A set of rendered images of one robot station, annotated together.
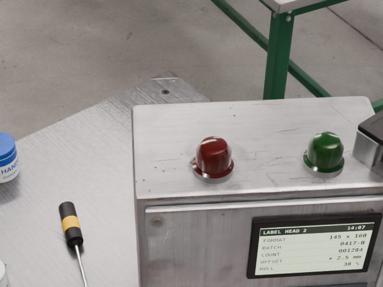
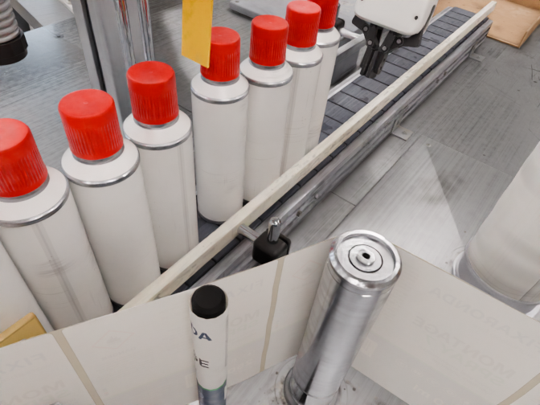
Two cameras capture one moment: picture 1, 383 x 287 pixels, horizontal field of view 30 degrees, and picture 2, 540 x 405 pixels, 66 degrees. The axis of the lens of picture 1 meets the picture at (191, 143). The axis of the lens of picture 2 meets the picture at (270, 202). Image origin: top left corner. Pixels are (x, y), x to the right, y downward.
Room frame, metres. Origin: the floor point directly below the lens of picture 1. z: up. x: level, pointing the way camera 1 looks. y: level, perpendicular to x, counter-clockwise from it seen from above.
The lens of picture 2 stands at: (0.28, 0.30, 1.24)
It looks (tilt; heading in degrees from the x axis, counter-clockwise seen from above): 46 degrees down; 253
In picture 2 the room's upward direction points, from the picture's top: 7 degrees clockwise
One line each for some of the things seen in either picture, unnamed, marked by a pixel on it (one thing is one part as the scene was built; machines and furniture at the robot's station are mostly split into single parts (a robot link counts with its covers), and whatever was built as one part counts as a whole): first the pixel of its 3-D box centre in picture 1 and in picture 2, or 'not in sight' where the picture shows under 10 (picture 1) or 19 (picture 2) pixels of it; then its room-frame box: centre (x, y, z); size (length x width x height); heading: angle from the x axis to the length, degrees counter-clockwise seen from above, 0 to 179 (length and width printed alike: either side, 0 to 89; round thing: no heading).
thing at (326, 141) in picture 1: (325, 151); not in sight; (0.33, -0.08, 1.49); 0.03 x 0.03 x 0.02
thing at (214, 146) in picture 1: (213, 156); not in sight; (0.33, -0.01, 1.49); 0.03 x 0.03 x 0.02
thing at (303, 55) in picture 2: not in sight; (291, 100); (0.16, -0.09, 0.98); 0.05 x 0.05 x 0.20
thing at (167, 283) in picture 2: not in sight; (386, 96); (-0.03, -0.21, 0.90); 1.07 x 0.01 x 0.02; 40
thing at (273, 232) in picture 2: not in sight; (271, 257); (0.20, 0.05, 0.89); 0.03 x 0.03 x 0.12; 40
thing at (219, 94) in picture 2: not in sight; (220, 137); (0.24, -0.03, 0.98); 0.05 x 0.05 x 0.20
